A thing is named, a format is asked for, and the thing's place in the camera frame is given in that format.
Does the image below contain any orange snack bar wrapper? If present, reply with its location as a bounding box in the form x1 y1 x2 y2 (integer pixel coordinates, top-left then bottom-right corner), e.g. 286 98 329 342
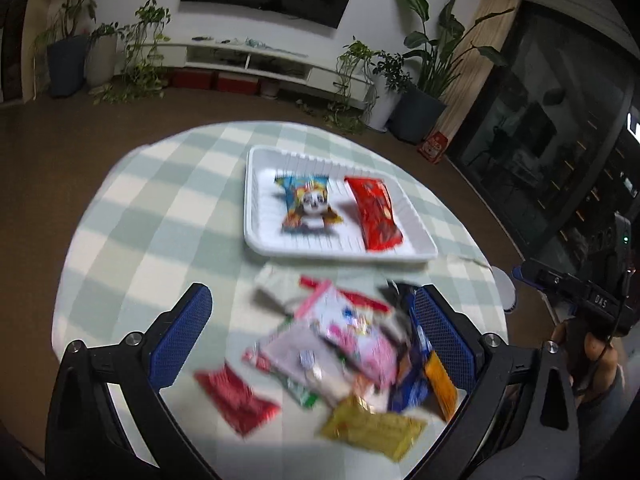
424 350 458 422

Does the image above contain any blue cookie packet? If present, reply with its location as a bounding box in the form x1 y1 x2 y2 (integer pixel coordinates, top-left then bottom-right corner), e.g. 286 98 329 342
387 286 432 413

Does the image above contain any black snack bag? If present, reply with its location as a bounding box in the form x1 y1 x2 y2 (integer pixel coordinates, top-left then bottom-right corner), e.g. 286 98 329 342
378 280 419 313

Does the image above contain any pink lollipop bag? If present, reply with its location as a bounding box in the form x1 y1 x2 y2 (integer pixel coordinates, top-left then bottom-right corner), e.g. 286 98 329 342
294 281 397 389

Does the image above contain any small red snack packet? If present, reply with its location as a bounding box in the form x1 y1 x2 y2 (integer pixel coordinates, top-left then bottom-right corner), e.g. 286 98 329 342
194 363 281 438

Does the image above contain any white red snack bag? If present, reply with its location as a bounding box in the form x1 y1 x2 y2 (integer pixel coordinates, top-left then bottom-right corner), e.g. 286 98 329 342
252 263 394 316

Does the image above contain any clear white pastry packet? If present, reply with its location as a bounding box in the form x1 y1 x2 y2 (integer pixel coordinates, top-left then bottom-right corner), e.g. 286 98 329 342
242 316 357 408

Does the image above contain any gold snack bar wrapper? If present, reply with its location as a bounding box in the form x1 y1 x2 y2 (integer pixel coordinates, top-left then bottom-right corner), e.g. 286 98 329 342
319 396 426 463

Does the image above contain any red chocolate ball bag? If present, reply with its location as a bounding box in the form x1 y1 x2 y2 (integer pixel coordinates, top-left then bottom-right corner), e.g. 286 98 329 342
344 177 404 252

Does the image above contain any blue panda snack bag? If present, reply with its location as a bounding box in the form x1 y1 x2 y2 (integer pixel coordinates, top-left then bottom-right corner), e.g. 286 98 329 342
274 174 343 233

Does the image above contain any person right hand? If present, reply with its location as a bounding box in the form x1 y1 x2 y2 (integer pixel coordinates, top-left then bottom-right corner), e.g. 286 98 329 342
551 320 618 403

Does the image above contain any white round bin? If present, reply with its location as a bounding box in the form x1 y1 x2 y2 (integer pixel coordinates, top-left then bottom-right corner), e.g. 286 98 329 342
491 266 518 314

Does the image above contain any green white checked tablecloth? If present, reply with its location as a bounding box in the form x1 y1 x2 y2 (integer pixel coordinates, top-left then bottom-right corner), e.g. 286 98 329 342
51 122 506 479

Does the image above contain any red gift bag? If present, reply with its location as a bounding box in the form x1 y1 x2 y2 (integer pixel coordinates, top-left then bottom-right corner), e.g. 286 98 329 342
418 130 449 165

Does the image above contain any white plastic tray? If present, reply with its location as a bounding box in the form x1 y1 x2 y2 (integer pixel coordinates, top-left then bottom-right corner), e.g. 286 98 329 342
244 145 438 263

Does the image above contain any large leaf plant dark pot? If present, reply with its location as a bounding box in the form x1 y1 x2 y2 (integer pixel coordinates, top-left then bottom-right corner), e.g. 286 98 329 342
387 0 506 145

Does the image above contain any plant in white pot right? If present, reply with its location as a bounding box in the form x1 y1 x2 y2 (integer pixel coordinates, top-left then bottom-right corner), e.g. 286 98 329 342
361 51 411 132

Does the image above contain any plant in white pot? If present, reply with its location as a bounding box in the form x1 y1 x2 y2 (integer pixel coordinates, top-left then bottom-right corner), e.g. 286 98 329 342
361 51 411 132
86 22 119 89

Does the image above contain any trailing vine plant right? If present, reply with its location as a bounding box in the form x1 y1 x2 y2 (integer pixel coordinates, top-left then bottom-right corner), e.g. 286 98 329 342
300 36 378 134

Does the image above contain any trailing vine plant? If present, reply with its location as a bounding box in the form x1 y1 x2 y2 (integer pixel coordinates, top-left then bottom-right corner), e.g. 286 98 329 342
300 36 378 134
92 0 171 104

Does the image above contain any red storage box left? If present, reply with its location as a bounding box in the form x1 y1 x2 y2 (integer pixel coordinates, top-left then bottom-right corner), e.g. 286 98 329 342
170 67 217 90

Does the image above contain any red storage box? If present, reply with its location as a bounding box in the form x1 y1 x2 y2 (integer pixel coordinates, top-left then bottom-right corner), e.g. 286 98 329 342
216 72 259 96
170 67 217 90

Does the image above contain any red storage box right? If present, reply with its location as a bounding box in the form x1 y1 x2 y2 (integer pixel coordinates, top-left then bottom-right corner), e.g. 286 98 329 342
216 72 259 96

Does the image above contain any trailing vine plant left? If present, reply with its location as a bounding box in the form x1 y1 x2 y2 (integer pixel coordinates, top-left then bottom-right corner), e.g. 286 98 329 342
92 0 171 104

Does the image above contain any beige curtain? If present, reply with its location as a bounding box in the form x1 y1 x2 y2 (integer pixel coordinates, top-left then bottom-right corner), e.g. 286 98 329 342
436 0 522 142

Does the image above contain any white tv console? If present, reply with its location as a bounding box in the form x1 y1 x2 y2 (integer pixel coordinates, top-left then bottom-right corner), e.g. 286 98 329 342
144 39 374 104

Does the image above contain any plant in white pot left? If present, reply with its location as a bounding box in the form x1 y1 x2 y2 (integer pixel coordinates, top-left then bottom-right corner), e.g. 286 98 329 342
86 22 119 89

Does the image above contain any tall plant dark pot left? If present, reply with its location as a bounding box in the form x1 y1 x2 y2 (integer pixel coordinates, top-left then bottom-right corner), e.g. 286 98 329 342
37 0 96 99

